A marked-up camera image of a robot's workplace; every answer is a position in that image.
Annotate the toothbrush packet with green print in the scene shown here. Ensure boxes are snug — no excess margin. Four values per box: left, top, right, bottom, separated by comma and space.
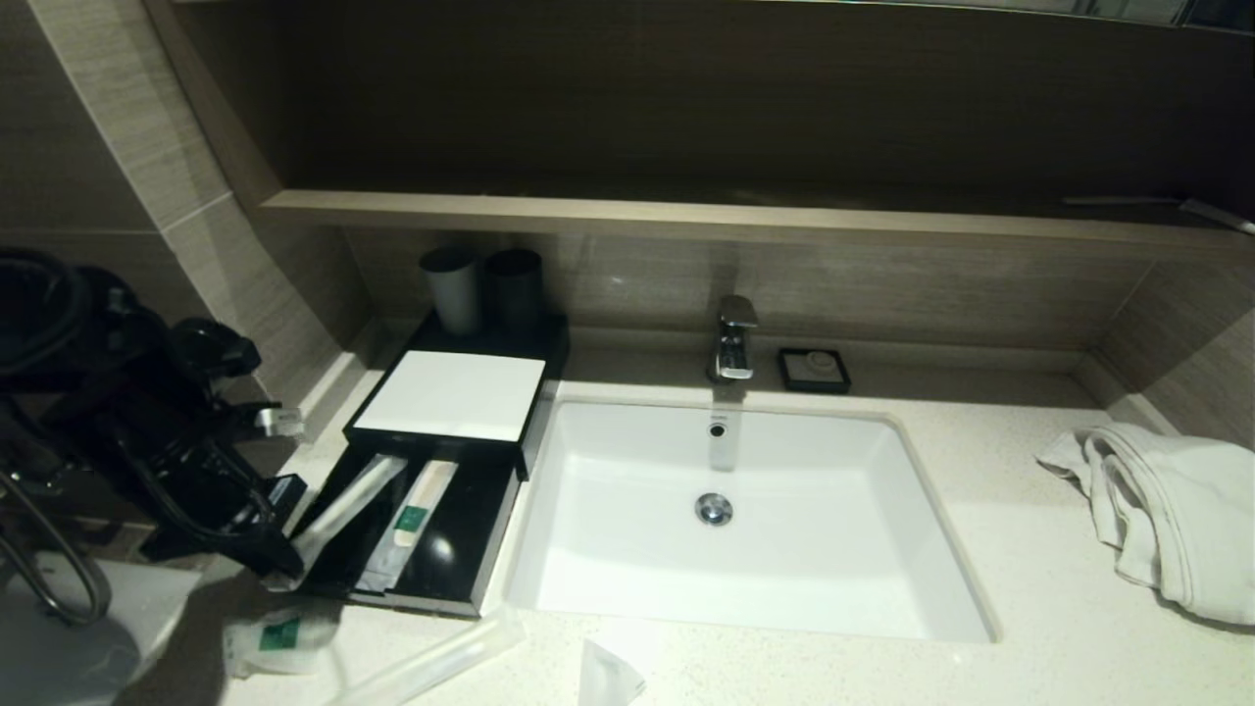
265, 453, 408, 592

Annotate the black box drawer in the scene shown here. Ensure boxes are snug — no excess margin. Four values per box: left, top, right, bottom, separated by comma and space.
289, 436, 526, 619

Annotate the long clear plastic packet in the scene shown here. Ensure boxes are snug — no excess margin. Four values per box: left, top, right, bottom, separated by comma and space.
333, 606, 528, 706

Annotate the dark brown cup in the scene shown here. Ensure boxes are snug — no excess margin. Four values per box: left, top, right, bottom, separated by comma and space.
485, 248, 545, 336

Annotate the sachet with green label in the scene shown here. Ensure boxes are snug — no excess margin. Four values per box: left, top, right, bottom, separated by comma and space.
224, 606, 341, 680

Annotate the slim packet with green label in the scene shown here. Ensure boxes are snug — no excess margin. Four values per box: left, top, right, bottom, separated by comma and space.
355, 459, 460, 592

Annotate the white flat sheet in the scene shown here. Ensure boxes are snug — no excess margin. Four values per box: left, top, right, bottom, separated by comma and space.
355, 351, 548, 444

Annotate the grey cup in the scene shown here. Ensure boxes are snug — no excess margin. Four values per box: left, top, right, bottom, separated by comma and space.
420, 247, 484, 337

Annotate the chrome faucet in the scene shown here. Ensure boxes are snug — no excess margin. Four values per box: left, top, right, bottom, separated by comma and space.
708, 296, 760, 385

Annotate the black soap dish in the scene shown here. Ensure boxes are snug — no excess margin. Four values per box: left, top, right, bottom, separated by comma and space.
777, 348, 852, 396

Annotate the white ceramic sink basin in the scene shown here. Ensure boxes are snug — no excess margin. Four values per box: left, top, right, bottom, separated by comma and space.
504, 397, 1001, 645

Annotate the white towel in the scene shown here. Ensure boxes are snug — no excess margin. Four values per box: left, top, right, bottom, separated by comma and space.
1032, 423, 1255, 627

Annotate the wooden wall shelf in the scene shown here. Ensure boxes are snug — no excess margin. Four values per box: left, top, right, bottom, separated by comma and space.
260, 189, 1255, 258

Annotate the wall mirror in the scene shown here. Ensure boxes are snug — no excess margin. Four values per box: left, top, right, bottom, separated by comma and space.
833, 0, 1255, 30

